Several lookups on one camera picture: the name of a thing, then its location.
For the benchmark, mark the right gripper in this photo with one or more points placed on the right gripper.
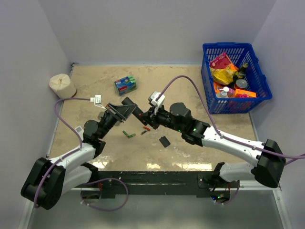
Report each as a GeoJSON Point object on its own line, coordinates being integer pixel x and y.
{"type": "Point", "coordinates": [151, 118]}

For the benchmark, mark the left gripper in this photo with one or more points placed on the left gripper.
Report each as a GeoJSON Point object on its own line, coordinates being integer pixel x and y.
{"type": "Point", "coordinates": [124, 111]}

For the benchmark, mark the black remote control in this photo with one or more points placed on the black remote control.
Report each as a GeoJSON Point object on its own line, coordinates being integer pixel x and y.
{"type": "Point", "coordinates": [137, 112]}

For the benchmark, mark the black battery cover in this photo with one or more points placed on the black battery cover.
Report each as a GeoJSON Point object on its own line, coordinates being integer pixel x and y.
{"type": "Point", "coordinates": [164, 141]}

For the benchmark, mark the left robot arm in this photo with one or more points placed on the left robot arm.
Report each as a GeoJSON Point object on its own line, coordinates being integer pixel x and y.
{"type": "Point", "coordinates": [50, 178]}

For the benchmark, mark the grey remote control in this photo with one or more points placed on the grey remote control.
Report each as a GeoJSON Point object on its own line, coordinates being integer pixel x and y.
{"type": "Point", "coordinates": [101, 116]}

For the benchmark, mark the green battery pack box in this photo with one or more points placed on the green battery pack box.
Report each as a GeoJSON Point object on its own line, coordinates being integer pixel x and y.
{"type": "Point", "coordinates": [125, 85]}

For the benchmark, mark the beige paper roll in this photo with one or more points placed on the beige paper roll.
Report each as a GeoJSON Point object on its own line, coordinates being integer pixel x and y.
{"type": "Point", "coordinates": [62, 85]}

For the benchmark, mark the white pump bottle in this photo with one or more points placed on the white pump bottle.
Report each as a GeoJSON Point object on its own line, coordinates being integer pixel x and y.
{"type": "Point", "coordinates": [223, 92]}

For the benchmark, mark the yellow snack bag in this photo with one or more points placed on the yellow snack bag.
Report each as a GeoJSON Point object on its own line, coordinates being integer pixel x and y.
{"type": "Point", "coordinates": [223, 76]}

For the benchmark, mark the pink snack bag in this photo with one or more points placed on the pink snack bag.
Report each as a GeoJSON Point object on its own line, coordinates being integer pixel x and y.
{"type": "Point", "coordinates": [222, 61]}

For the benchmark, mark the orange pink box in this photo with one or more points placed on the orange pink box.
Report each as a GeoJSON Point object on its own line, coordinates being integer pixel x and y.
{"type": "Point", "coordinates": [239, 93]}

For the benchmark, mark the metal tin can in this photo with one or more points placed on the metal tin can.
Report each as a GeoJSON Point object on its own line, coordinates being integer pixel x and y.
{"type": "Point", "coordinates": [241, 84]}

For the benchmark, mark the dark glass bottle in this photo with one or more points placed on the dark glass bottle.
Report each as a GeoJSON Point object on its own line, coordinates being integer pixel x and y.
{"type": "Point", "coordinates": [241, 72]}

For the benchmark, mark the blue plastic basket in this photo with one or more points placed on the blue plastic basket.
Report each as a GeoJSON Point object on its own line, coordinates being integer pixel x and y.
{"type": "Point", "coordinates": [257, 82]}

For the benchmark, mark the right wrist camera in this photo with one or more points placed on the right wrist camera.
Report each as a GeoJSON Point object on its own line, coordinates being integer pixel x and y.
{"type": "Point", "coordinates": [156, 100]}

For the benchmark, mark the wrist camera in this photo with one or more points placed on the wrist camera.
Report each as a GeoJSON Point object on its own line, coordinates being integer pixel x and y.
{"type": "Point", "coordinates": [97, 100]}
{"type": "Point", "coordinates": [156, 100]}

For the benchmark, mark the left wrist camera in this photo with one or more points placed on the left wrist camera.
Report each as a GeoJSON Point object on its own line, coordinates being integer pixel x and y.
{"type": "Point", "coordinates": [97, 100]}

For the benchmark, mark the black base frame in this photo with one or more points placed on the black base frame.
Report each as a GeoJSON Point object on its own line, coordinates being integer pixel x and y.
{"type": "Point", "coordinates": [181, 183]}

